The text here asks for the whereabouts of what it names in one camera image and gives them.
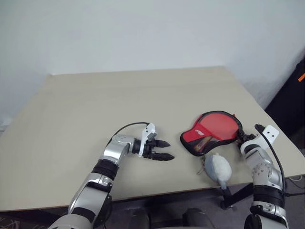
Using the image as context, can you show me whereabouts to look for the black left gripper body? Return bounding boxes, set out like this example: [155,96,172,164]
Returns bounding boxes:
[142,138,159,160]

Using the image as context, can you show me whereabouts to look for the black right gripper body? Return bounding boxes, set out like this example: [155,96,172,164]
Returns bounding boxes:
[242,133,257,144]

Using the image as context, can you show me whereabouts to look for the grey plush toy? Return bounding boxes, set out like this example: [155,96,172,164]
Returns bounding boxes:
[196,152,233,190]

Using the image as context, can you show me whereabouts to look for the red mesh pouch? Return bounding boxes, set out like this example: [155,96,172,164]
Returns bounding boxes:
[180,110,244,157]

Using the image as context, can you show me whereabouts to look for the black cabinet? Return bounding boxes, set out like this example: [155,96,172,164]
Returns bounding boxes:
[264,58,305,156]

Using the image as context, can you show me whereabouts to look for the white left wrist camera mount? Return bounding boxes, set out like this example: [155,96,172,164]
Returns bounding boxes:
[138,123,158,158]

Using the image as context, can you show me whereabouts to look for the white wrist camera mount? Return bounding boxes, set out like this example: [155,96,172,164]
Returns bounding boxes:
[138,123,158,158]
[241,125,279,150]

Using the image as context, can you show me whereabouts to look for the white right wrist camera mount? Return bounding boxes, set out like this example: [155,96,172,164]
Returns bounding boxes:
[241,125,279,150]

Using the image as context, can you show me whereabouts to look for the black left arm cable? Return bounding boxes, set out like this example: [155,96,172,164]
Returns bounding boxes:
[111,122,150,140]

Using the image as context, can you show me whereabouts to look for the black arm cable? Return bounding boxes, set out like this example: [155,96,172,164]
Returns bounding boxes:
[254,123,286,198]
[111,122,150,140]

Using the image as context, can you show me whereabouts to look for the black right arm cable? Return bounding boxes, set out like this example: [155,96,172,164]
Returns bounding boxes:
[254,123,286,198]

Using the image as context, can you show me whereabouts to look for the black table leg frame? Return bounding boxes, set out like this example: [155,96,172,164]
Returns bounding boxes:
[220,183,254,211]

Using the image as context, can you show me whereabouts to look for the white floor cables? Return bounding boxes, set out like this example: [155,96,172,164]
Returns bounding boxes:
[289,175,305,186]

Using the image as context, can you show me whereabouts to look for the tangled pale floor wires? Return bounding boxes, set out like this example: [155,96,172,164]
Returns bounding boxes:
[0,216,27,229]

